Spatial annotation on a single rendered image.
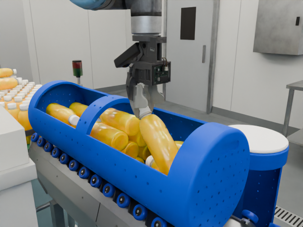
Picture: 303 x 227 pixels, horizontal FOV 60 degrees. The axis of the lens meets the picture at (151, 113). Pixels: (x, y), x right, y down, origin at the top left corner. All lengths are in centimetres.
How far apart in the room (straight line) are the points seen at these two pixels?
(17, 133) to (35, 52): 498
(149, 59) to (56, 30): 515
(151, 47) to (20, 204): 49
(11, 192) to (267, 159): 82
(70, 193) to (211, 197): 60
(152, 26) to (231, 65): 389
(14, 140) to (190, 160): 40
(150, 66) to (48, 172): 77
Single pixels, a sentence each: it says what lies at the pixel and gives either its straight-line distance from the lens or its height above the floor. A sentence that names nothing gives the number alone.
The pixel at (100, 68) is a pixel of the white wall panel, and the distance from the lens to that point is 620.
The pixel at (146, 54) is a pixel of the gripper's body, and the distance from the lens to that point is 66.
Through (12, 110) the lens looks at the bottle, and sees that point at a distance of 148.
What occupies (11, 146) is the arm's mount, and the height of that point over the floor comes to 120.
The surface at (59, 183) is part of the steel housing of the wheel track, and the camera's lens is 116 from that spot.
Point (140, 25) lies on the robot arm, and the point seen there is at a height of 146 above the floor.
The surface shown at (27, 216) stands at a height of 101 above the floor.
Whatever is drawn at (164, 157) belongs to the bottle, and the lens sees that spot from 66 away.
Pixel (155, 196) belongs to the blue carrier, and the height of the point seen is 109.
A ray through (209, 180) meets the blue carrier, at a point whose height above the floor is 113.
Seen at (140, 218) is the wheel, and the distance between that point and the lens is 78.
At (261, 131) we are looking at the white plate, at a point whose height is 104.
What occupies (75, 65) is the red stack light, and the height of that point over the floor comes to 123.
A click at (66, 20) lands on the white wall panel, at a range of 584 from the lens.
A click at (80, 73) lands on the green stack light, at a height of 118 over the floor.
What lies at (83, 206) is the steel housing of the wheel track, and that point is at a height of 86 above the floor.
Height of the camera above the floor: 145
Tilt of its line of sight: 18 degrees down
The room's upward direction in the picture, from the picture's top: straight up
